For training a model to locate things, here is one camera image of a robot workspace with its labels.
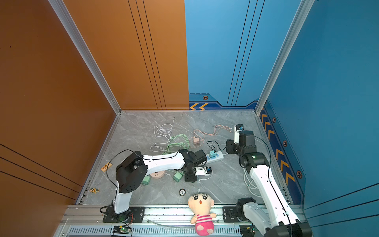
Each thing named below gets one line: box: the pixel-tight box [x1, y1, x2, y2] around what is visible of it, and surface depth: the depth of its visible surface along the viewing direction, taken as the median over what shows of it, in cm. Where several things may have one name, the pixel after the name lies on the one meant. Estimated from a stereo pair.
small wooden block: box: [100, 161, 114, 173], surface depth 91 cm
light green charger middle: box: [172, 171, 185, 183], surface depth 86 cm
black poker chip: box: [178, 188, 187, 197], surface depth 82 cm
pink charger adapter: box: [193, 136, 200, 146], surface depth 101 cm
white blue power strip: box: [205, 150, 225, 164], surface depth 93 cm
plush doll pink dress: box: [188, 193, 217, 237], surface depth 70 cm
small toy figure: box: [88, 187, 101, 194], surface depth 83 cm
